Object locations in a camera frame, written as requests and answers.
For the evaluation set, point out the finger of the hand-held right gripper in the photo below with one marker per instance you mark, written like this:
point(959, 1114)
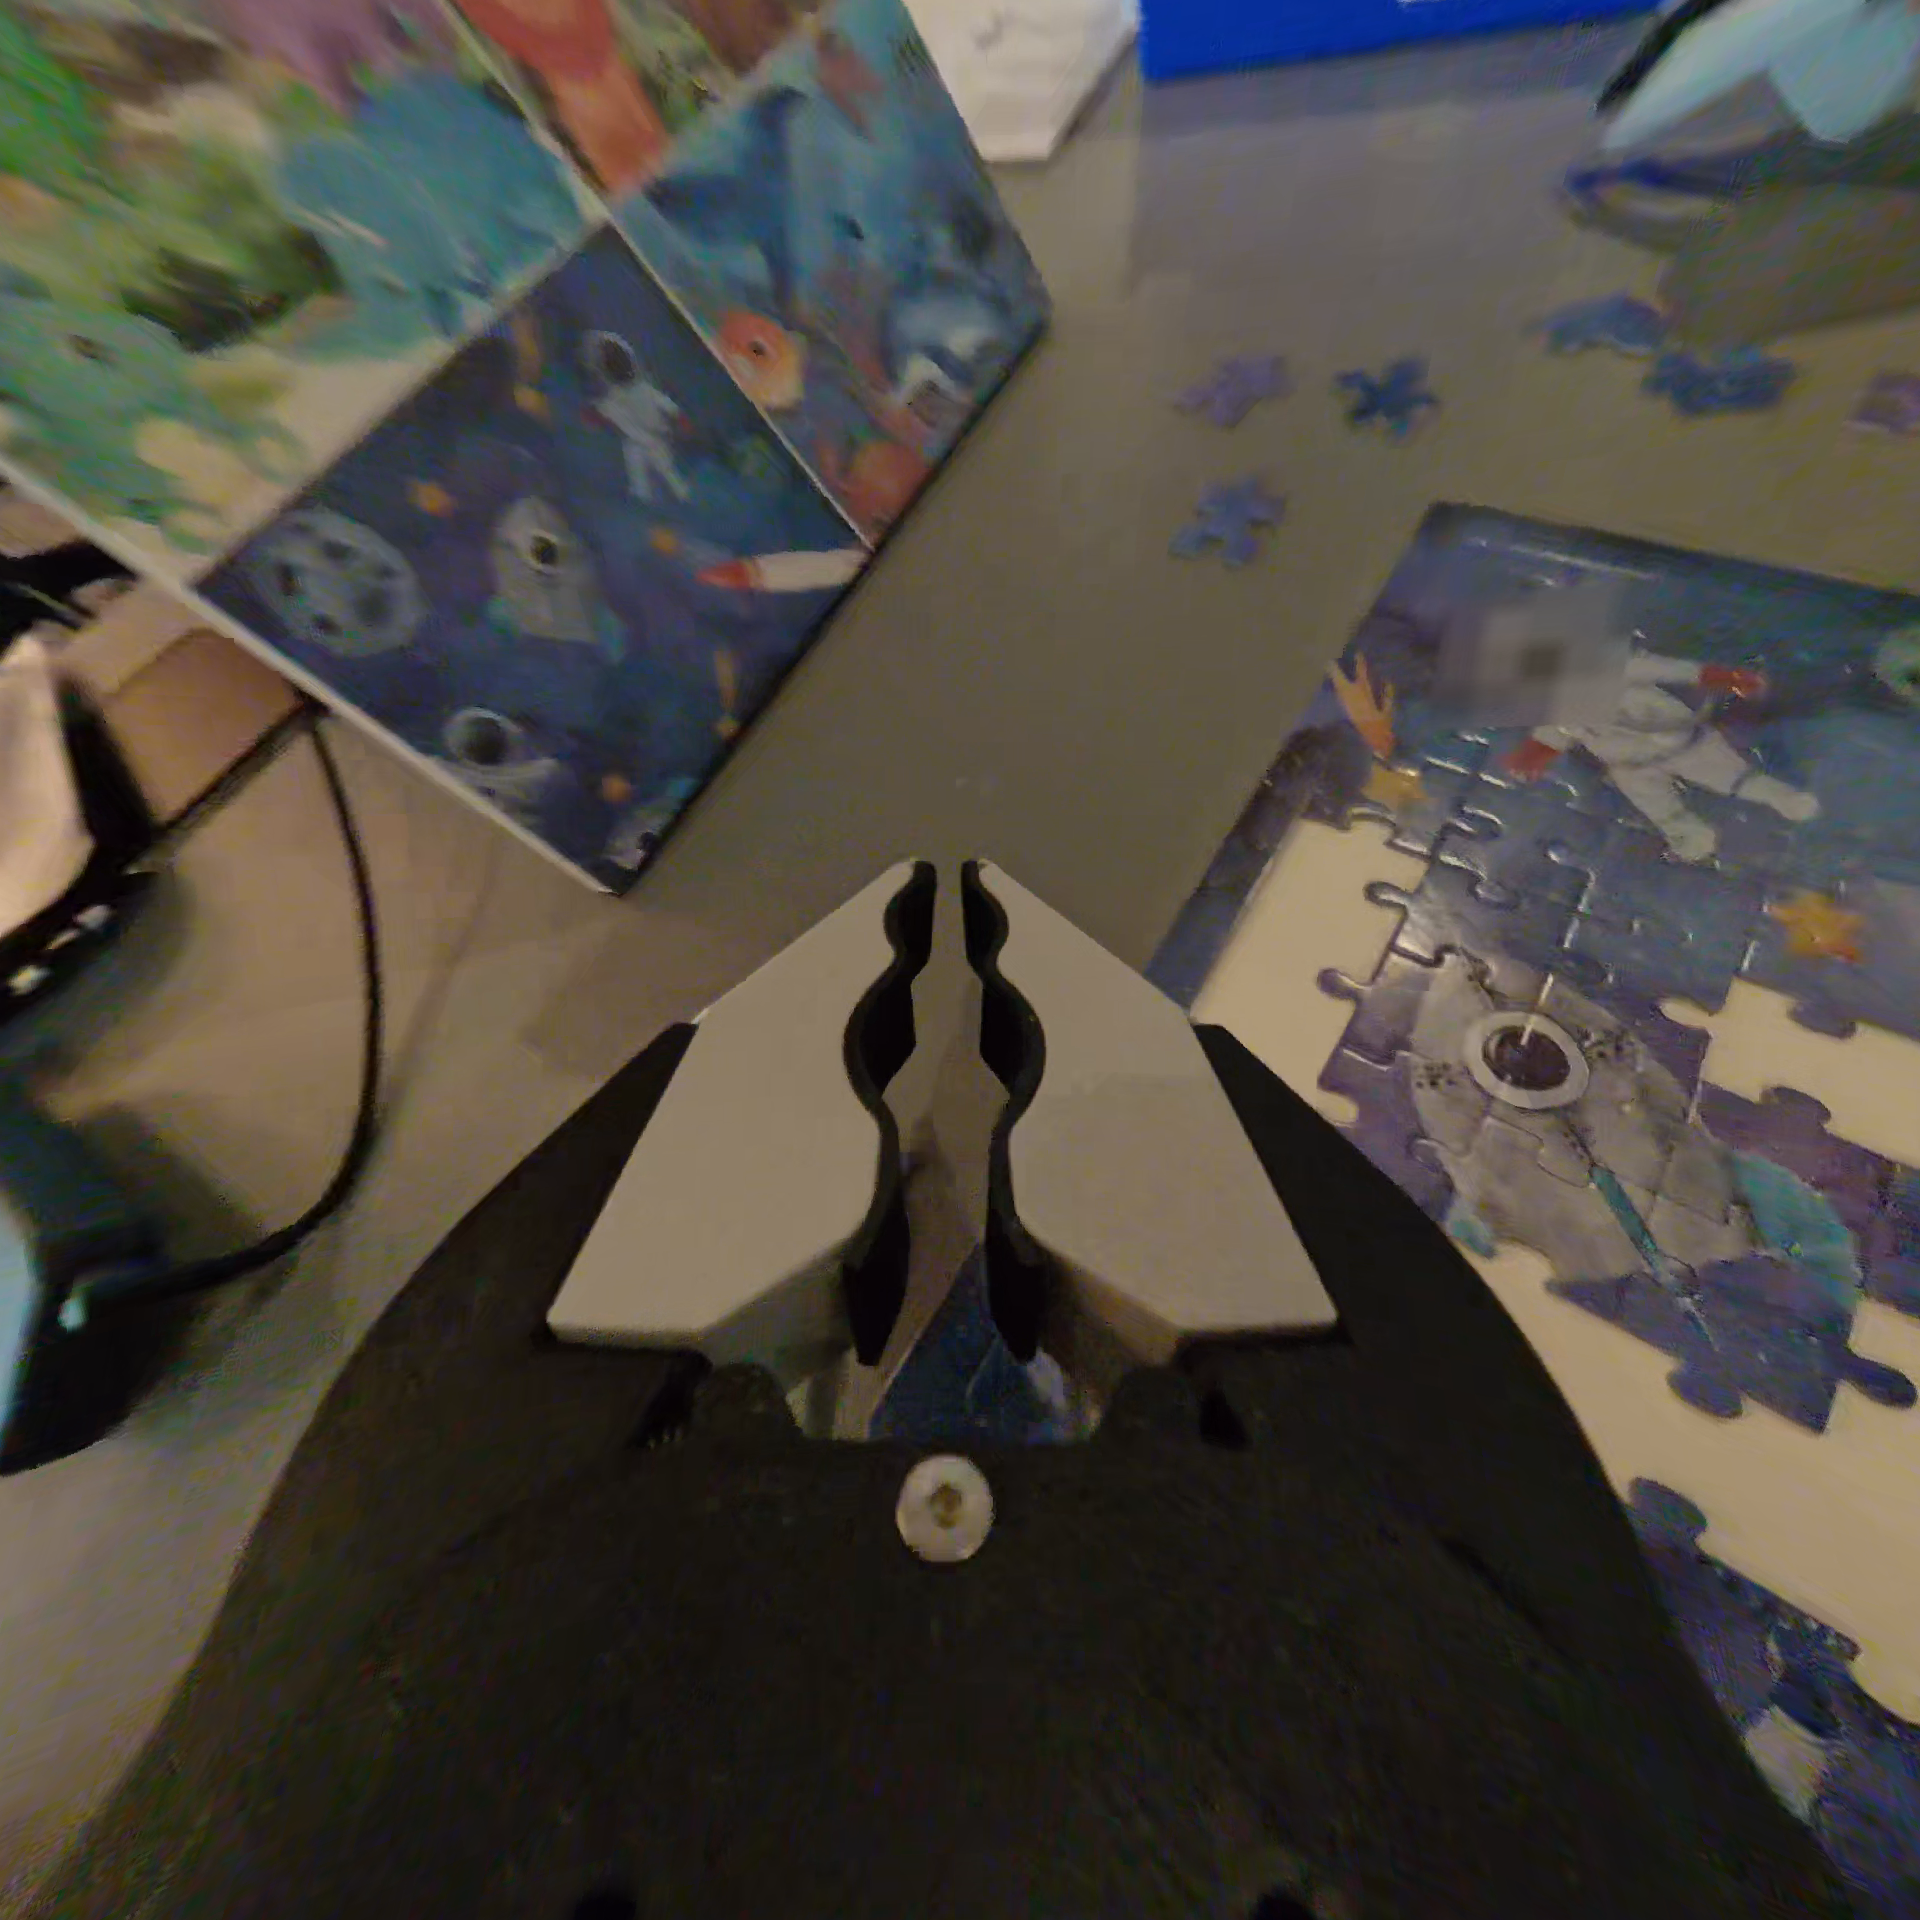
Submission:
point(1724, 75)

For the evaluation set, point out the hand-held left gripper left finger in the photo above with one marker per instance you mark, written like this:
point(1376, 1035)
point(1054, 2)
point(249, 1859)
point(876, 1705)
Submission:
point(705, 1200)

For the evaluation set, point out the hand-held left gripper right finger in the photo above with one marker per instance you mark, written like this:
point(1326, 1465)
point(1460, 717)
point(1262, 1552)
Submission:
point(1171, 1200)

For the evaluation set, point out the space jigsaw puzzle board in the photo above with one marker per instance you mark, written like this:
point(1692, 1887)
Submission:
point(1576, 974)

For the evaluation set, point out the blue plastic bin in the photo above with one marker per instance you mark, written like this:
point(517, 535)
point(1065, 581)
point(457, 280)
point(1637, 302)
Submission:
point(1349, 38)

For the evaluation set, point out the instruction sheet in clear sleeve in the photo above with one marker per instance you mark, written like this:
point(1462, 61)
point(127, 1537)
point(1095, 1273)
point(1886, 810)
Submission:
point(1037, 61)

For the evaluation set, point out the illustrated puzzle box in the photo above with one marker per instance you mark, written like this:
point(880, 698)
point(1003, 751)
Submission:
point(452, 451)

